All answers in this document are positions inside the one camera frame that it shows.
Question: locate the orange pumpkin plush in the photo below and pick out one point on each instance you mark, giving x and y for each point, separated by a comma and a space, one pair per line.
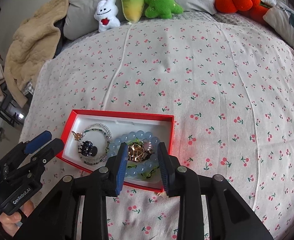
253, 9

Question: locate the green tree plush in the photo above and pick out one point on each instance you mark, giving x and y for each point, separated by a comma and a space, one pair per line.
163, 9

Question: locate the deer print pillow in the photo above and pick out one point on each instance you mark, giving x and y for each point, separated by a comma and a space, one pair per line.
281, 19

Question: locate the black flower hair clip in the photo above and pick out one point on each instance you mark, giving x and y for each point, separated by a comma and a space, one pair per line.
87, 149

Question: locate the gold flower brooch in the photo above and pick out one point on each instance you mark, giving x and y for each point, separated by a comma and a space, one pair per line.
136, 152

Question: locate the person's left hand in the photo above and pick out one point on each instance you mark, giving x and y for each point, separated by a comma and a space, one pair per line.
9, 223

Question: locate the green radish plush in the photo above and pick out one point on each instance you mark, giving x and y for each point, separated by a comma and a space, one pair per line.
132, 10

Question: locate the red jewelry box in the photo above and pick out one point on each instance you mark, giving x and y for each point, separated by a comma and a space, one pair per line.
107, 130

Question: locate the small gold charm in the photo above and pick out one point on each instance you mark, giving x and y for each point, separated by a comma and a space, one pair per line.
77, 136

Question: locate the beige quilted blanket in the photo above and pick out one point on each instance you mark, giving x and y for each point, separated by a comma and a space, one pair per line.
34, 43

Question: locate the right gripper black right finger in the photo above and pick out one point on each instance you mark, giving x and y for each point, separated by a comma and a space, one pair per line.
229, 216

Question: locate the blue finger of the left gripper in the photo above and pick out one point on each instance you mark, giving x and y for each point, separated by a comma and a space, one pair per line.
44, 155
38, 142

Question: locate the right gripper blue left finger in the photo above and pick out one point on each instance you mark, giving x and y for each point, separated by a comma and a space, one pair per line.
56, 216

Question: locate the white bunny plush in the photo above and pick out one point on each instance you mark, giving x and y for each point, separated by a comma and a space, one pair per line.
106, 15

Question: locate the gold bow earring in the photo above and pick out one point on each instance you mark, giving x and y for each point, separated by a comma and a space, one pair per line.
162, 194

